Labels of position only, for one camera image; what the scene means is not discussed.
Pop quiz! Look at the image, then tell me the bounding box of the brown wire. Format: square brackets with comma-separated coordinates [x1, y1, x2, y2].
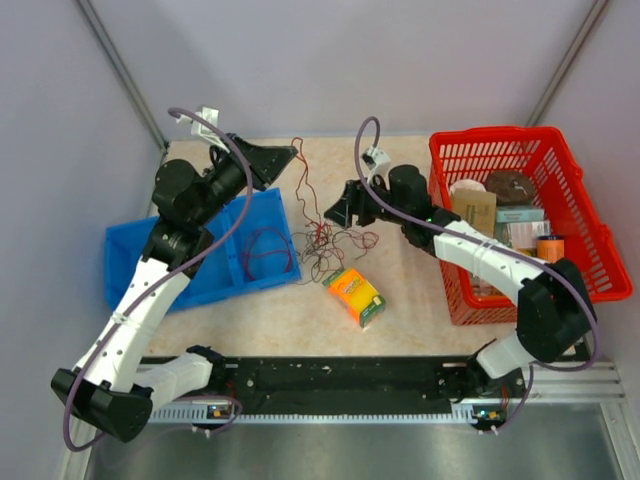
[240, 225, 295, 284]

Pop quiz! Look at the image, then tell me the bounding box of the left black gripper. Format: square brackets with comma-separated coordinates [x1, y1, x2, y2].
[191, 133, 297, 227]

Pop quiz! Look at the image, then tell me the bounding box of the orange sponge package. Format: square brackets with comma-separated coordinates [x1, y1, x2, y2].
[322, 268, 387, 329]

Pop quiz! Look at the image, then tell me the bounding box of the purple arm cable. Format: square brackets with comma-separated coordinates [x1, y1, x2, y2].
[354, 117, 600, 436]
[63, 107, 254, 454]

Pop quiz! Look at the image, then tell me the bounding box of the orange cylindrical can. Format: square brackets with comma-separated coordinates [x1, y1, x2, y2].
[536, 235, 565, 263]

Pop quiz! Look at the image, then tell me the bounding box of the blue plastic bin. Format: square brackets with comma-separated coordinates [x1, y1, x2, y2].
[104, 188, 301, 312]

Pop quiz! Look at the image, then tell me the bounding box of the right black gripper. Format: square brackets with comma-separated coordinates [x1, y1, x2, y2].
[325, 175, 409, 231]

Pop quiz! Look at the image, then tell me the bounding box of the teal small box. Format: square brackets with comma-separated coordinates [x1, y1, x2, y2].
[496, 205, 546, 223]

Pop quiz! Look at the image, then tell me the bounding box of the aluminium frame rail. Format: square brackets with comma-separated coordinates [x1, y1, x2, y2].
[147, 363, 625, 428]

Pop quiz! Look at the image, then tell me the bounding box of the brown cardboard box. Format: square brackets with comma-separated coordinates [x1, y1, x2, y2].
[451, 189, 497, 238]

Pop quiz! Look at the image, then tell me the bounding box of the brown round lid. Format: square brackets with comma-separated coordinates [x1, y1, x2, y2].
[485, 170, 535, 206]

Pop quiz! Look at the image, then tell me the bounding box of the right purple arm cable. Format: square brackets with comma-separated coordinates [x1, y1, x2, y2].
[354, 117, 600, 436]

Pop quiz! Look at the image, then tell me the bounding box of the black wire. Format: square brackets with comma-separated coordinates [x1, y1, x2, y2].
[292, 224, 379, 286]

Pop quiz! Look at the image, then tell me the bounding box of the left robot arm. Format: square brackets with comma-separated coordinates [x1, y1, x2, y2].
[51, 134, 298, 452]

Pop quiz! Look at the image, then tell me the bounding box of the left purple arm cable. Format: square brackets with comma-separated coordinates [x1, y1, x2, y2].
[63, 107, 254, 454]

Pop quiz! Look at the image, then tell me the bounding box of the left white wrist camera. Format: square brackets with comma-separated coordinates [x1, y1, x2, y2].
[169, 106, 221, 146]

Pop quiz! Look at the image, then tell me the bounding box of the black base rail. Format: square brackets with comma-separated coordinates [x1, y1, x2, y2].
[134, 355, 531, 416]

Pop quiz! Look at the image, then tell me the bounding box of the red plastic basket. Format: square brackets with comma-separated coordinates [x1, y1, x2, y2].
[428, 126, 633, 303]

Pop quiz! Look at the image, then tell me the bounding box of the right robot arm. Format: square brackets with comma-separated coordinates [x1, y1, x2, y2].
[324, 165, 596, 396]

